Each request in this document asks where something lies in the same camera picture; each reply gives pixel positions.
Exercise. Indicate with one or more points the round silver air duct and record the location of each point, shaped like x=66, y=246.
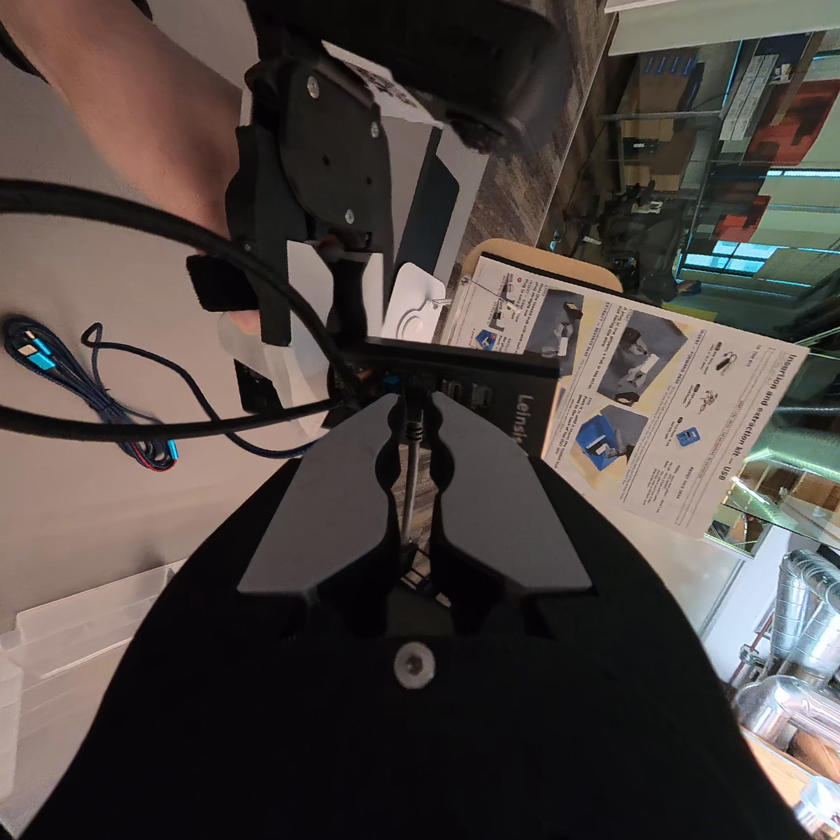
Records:
x=807, y=610

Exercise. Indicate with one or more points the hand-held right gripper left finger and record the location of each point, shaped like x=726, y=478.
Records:
x=315, y=525

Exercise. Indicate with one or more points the black wristband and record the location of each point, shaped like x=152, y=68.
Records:
x=16, y=52

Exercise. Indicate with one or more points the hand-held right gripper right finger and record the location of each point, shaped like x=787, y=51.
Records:
x=518, y=525

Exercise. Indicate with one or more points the silver pipe fitting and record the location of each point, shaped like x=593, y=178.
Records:
x=787, y=709

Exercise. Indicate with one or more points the black USB hub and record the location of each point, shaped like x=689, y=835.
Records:
x=459, y=361

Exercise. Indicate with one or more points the printed instruction poster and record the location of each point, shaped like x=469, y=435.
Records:
x=656, y=426

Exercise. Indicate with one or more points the person's left hand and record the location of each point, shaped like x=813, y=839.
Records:
x=151, y=111

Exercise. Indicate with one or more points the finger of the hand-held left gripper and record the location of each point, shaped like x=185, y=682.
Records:
x=308, y=275

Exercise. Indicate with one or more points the clear plastic bin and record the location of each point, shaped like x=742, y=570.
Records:
x=65, y=630

